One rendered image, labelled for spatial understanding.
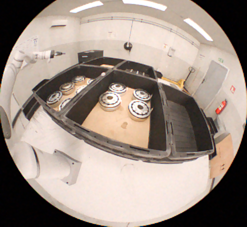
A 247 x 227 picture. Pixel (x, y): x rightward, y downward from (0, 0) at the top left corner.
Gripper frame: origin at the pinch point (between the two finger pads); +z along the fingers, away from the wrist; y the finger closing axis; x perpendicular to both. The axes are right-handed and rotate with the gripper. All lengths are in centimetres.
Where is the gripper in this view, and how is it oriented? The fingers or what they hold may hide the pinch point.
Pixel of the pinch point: (65, 53)
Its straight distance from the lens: 79.4
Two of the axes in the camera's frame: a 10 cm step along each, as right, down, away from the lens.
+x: -3.0, 7.9, 5.3
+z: 6.6, -2.3, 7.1
